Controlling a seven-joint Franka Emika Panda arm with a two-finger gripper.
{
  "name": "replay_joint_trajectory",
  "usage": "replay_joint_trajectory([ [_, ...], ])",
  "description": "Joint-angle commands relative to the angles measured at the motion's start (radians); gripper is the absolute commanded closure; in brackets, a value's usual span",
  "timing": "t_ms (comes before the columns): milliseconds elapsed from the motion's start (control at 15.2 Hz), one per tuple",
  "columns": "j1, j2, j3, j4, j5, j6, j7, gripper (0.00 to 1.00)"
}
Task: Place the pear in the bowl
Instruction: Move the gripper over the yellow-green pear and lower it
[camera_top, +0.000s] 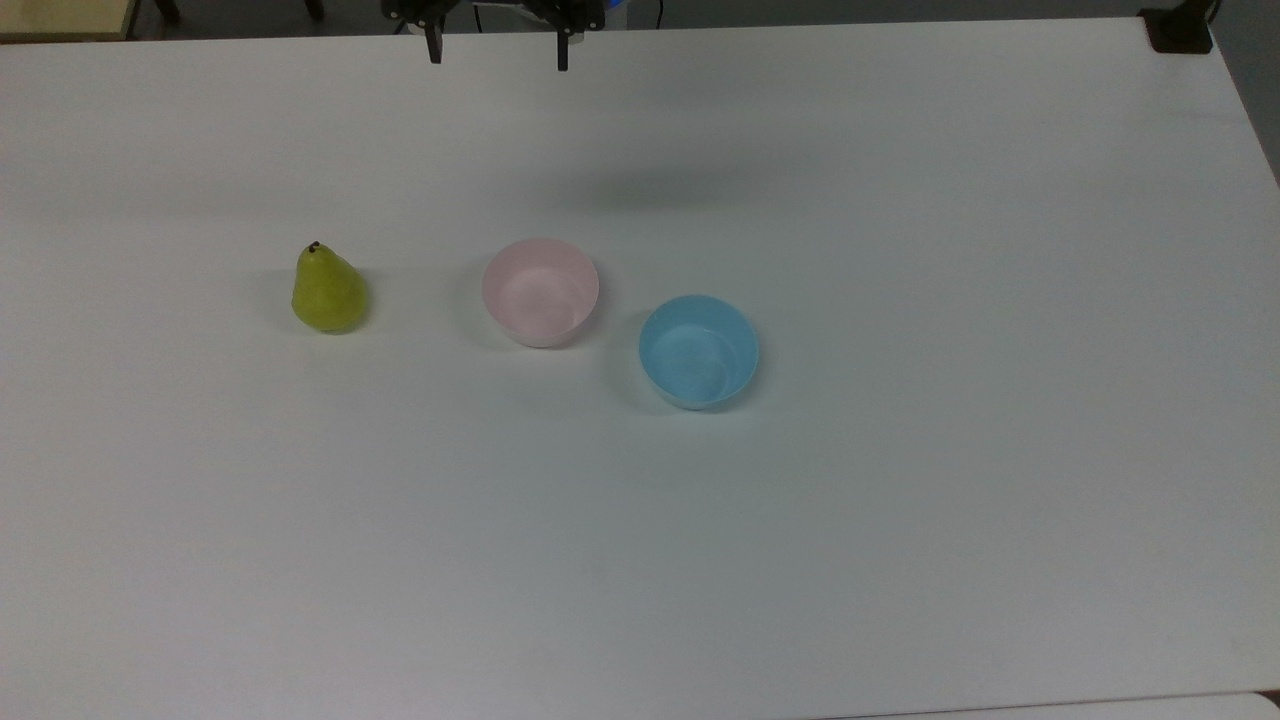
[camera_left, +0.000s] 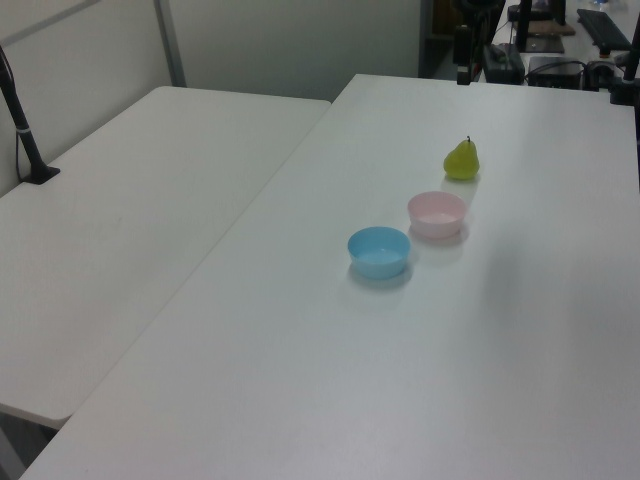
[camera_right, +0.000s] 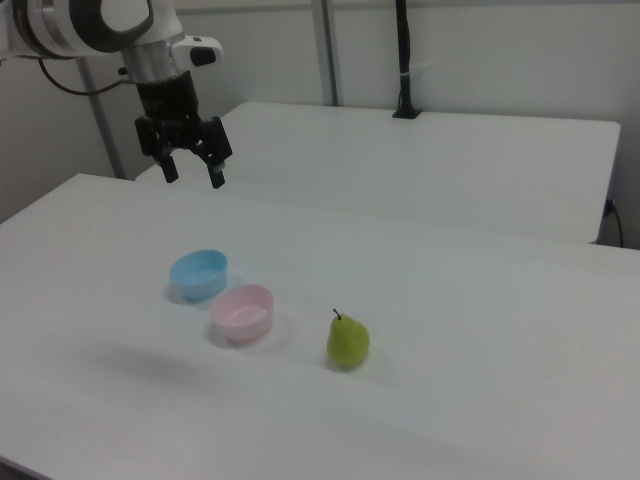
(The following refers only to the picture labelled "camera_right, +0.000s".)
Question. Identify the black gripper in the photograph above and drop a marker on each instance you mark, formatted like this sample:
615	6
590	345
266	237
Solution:
167	100

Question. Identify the green pear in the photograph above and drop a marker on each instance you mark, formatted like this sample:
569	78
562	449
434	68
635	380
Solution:
347	342

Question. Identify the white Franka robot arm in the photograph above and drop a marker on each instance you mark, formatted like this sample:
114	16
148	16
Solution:
65	25

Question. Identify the blue plastic bowl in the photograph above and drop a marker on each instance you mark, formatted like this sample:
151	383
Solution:
199	275

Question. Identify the pink plastic bowl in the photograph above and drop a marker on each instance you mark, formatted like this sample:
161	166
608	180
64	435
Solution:
242	317

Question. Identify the black pole with base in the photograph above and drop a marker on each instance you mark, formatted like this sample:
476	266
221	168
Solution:
404	60

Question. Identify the white side table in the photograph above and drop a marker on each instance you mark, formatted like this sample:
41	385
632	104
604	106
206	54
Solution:
425	170

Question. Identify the grey partition post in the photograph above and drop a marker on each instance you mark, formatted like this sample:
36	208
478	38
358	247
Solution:
326	50
102	125

